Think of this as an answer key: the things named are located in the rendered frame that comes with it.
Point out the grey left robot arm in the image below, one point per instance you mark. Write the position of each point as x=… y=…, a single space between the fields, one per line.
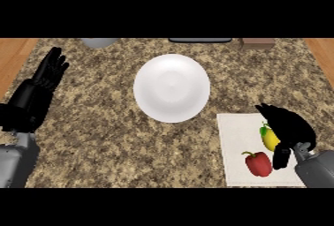
x=14 y=160

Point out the white oval plate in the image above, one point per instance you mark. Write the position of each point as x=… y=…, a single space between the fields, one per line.
x=172 y=88

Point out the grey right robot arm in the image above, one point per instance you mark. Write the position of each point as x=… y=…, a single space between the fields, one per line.
x=315 y=167

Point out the dark flat appliance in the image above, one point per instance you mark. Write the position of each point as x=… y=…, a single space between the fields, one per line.
x=200 y=40

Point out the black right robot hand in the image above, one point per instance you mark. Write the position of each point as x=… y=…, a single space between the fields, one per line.
x=290 y=126

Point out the yellow lemon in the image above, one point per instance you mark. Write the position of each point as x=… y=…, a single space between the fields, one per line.
x=270 y=137

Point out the brown wooden block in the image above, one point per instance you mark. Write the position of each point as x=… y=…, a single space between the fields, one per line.
x=258 y=43

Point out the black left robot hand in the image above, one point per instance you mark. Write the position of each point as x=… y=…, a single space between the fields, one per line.
x=33 y=97

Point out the red bell pepper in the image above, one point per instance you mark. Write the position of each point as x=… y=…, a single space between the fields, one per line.
x=259 y=164

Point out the white placemat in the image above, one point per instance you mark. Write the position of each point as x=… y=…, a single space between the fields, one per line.
x=243 y=138

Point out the grey rounded object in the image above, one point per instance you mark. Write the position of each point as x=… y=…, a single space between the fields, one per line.
x=100 y=42

